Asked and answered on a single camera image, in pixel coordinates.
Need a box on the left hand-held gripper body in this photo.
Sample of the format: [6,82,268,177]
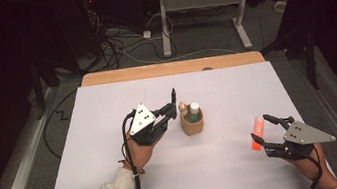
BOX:
[125,99,170,149]

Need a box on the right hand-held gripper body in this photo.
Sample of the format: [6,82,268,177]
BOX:
[260,111,337,166]

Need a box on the orange highlighter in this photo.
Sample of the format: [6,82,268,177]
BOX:
[247,114,270,153]

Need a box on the green and white glue stick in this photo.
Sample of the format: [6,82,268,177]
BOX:
[187,101,203,124]

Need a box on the wooden pen holder cup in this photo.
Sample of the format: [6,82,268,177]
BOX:
[177,99,207,138]

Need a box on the person's right hand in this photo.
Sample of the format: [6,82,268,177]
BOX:
[287,140,337,189]

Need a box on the person's left hand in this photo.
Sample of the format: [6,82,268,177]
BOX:
[119,132,170,180]

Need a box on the wooden table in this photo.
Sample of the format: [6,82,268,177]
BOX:
[32,43,310,189]

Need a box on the white board mat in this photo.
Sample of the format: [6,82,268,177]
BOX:
[28,54,315,189]

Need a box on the black metal stand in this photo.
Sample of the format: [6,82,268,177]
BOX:
[28,54,62,121]
[257,24,322,98]

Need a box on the white box on floor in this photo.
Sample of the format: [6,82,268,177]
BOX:
[273,0,289,14]

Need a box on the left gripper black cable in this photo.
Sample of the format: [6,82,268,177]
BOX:
[118,109,148,189]

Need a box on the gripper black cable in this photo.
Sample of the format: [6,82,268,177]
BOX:
[299,144,327,189]
[118,109,148,189]

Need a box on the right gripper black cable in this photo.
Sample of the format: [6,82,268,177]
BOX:
[299,144,327,189]

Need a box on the red bracelet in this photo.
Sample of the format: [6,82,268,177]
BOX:
[118,156,147,178]

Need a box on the long white floor cable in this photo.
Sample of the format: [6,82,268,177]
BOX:
[105,10,239,73]

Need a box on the bundle of black cables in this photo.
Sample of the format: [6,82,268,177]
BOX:
[76,0,166,74]

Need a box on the black floor cable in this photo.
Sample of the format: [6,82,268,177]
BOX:
[36,89,89,162]

